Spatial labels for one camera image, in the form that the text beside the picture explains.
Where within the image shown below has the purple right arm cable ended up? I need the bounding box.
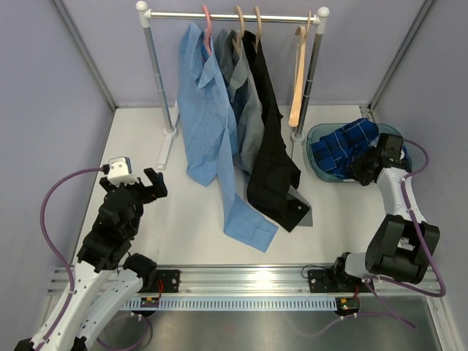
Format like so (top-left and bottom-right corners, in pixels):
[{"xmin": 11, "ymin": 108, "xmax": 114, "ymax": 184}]
[{"xmin": 292, "ymin": 138, "xmax": 448, "ymax": 337}]

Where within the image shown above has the beige hanger of plaid shirt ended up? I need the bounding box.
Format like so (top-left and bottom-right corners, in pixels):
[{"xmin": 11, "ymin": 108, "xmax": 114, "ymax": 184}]
[{"xmin": 289, "ymin": 11, "xmax": 312, "ymax": 127}]

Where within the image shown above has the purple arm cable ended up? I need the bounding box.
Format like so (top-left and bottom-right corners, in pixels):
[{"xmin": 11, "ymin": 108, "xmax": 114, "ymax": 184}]
[
  {"xmin": 292, "ymin": 138, "xmax": 448, "ymax": 337},
  {"xmin": 39, "ymin": 167, "xmax": 151, "ymax": 351}
]

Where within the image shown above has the light blue shirt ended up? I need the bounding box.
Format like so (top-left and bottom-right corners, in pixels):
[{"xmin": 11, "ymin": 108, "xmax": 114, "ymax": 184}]
[{"xmin": 177, "ymin": 23, "xmax": 278, "ymax": 252}]

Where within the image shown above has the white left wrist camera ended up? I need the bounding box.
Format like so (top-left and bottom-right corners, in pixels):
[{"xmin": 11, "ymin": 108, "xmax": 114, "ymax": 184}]
[{"xmin": 102, "ymin": 156, "xmax": 139, "ymax": 187}]

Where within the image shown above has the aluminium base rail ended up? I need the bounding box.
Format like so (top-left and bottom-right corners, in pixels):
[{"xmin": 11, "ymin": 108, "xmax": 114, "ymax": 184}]
[{"xmin": 46, "ymin": 265, "xmax": 439, "ymax": 297}]

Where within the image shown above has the blue plaid shirt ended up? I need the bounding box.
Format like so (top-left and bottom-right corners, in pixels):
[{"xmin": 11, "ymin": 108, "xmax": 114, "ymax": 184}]
[{"xmin": 309, "ymin": 117, "xmax": 410, "ymax": 180}]

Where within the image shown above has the beige hanger with grey shirt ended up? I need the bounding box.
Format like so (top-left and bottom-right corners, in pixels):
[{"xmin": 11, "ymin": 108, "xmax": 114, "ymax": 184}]
[{"xmin": 231, "ymin": 5, "xmax": 245, "ymax": 56}]

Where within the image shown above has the light blue slotted cable duct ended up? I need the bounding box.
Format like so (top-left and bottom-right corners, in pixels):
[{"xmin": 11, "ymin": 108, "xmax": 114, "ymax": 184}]
[{"xmin": 121, "ymin": 296, "xmax": 337, "ymax": 312}]

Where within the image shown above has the black shirt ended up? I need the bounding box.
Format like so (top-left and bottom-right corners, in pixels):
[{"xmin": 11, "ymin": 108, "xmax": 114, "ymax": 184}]
[{"xmin": 242, "ymin": 31, "xmax": 310, "ymax": 233}]

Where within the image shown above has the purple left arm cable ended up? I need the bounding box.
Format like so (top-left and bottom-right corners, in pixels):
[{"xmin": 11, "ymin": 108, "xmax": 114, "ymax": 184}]
[{"xmin": 39, "ymin": 167, "xmax": 151, "ymax": 351}]

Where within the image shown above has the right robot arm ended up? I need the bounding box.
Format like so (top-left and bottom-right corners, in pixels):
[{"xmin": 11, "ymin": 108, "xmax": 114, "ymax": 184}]
[{"xmin": 331, "ymin": 133, "xmax": 440, "ymax": 290}]

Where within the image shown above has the beige hanger with black shirt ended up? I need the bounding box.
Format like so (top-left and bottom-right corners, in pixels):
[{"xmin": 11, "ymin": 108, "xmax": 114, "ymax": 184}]
[{"xmin": 252, "ymin": 5, "xmax": 263, "ymax": 53}]

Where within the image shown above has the white and chrome clothes rack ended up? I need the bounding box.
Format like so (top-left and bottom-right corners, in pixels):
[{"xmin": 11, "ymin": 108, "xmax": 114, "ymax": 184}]
[{"xmin": 135, "ymin": 1, "xmax": 330, "ymax": 170}]

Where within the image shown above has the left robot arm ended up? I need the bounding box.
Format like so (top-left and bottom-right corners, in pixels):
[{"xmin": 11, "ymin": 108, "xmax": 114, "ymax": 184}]
[{"xmin": 15, "ymin": 163, "xmax": 167, "ymax": 350}]

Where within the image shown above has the pink plastic hanger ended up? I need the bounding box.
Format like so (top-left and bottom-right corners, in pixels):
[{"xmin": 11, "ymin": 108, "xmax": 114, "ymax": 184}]
[{"xmin": 202, "ymin": 4, "xmax": 213, "ymax": 56}]

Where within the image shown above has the teal transparent plastic tray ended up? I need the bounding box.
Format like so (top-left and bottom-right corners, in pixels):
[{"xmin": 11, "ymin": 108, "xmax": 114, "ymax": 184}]
[{"xmin": 303, "ymin": 122, "xmax": 414, "ymax": 184}]

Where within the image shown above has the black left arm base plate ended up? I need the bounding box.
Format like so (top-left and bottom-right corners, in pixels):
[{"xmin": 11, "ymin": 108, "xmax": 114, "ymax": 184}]
[{"xmin": 140, "ymin": 269, "xmax": 181, "ymax": 293}]

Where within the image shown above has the grey shirt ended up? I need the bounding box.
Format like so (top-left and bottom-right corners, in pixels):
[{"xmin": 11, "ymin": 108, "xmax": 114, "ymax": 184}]
[{"xmin": 214, "ymin": 29, "xmax": 313, "ymax": 227}]

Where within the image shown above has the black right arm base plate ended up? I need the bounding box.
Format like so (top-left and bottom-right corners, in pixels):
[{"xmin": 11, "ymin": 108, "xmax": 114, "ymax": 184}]
[{"xmin": 306, "ymin": 269, "xmax": 370, "ymax": 293}]

